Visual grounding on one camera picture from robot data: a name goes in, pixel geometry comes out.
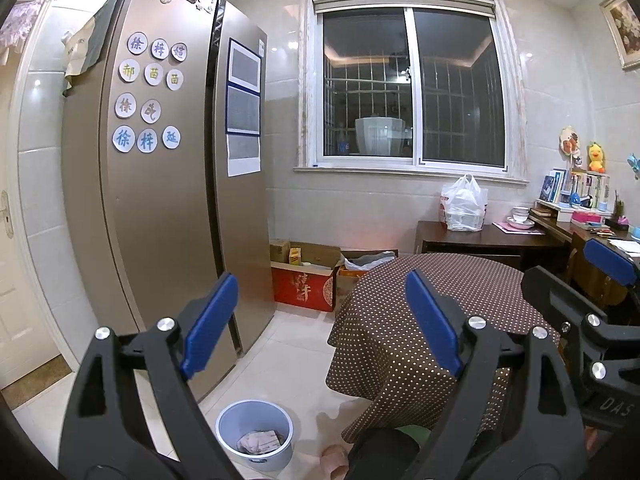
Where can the small blue plastic object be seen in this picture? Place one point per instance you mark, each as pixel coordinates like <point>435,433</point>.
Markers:
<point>580,201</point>

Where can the person's leg black pants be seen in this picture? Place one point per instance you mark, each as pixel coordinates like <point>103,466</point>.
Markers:
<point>385,455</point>

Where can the white bowl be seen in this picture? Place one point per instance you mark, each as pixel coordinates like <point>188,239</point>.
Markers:
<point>521,212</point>

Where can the yellow duck toy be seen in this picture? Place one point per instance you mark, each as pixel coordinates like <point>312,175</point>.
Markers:
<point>596,157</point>

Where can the crumpled pale wrappers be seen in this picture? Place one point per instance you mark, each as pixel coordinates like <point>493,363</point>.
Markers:
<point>260,441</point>

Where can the bronze refrigerator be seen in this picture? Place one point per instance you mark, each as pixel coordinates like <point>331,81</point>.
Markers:
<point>165,235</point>

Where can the white sliding window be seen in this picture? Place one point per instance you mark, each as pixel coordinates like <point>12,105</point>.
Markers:
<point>412,85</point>

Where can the grey roller blind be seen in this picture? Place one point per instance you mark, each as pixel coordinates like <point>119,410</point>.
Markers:
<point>400,4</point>

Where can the white door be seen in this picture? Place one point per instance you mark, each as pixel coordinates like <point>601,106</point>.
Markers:
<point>25,310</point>

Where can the white papers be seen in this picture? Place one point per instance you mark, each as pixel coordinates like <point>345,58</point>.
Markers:
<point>625,246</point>

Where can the blue-framed grey sheet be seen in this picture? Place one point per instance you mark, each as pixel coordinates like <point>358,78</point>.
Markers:
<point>245,66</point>
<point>243,110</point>

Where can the pink pencil case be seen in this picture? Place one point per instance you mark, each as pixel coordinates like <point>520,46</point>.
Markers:
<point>586,218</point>

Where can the clear plastic bag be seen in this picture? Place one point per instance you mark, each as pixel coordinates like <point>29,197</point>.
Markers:
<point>370,262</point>

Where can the row of upright books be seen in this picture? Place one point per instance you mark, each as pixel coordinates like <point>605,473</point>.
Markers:
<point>597,190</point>

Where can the white-edged grey sheet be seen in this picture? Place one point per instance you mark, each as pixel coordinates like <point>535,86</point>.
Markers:
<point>244,155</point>

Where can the blue book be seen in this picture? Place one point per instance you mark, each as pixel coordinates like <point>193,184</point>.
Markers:
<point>551,187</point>

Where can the green stool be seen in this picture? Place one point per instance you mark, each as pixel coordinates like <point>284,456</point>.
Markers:
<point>417,434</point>

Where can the group of round lettered magnets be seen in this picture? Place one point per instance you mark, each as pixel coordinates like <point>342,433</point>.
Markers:
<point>137,42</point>

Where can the pink paper sheet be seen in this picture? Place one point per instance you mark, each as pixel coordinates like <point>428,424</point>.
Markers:
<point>505,226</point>

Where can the beige green cloth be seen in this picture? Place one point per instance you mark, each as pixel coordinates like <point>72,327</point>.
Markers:
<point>85,45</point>

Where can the brown cardboard box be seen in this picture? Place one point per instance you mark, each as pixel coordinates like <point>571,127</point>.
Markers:
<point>345,290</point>

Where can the dark pen holder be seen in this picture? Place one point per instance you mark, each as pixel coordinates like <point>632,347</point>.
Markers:
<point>621,215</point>

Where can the small brown carton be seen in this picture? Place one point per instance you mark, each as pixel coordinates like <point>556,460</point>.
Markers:
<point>280,250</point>

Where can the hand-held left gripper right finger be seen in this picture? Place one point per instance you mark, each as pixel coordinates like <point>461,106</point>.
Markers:
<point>432,320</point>

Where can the white plastic bag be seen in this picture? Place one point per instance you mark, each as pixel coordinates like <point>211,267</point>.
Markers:
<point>464,205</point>

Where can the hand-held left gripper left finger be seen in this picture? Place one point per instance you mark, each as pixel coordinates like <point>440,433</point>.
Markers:
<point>210,320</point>

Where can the dark wooden side table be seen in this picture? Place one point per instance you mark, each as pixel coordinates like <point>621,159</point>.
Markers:
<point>480,242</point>

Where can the red cardboard box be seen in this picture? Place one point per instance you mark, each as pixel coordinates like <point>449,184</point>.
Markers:
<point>300,287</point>

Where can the lilac lace curtain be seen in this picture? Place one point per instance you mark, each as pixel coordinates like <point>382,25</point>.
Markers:
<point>20,25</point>

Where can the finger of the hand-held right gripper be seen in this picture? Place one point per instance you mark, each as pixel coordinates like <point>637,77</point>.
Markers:
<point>560,300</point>
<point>607,260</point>

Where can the yellow carton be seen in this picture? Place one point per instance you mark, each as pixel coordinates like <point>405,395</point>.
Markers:
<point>295,256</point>

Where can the flat stack of books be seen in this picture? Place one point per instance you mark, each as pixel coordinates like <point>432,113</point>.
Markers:
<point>547,214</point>

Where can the brown door mat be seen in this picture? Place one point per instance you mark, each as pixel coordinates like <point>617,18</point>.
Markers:
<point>35,372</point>

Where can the pink slipper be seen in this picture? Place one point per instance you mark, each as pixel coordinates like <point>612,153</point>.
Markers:
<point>334,460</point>

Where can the large white tub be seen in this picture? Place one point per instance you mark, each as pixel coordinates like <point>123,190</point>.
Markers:
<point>379,135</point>

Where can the light blue plastic bin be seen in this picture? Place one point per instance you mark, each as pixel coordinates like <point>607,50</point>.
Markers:
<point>270,460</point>

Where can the round paper fan ornament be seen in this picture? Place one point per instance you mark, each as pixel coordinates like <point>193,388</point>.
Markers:
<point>570,140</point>

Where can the blue butterfly ornament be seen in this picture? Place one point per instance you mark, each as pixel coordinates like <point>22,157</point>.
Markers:
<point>634,165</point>

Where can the framed flower painting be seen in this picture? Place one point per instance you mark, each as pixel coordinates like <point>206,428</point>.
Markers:
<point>625,30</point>

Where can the brown polka dot tablecloth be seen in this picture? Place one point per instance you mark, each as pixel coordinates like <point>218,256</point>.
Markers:
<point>390,350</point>

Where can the brown wooden desk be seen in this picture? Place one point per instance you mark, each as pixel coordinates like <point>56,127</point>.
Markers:
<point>575,255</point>

